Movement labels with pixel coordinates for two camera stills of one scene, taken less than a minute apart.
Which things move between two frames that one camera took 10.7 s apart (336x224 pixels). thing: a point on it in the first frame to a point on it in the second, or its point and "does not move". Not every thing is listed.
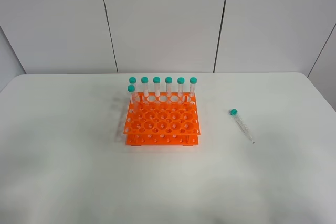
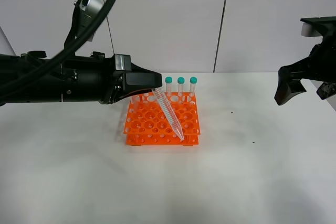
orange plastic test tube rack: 163,118 does not move
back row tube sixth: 193,81 does not move
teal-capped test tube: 233,113 to 168,109
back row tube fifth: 180,82 does not move
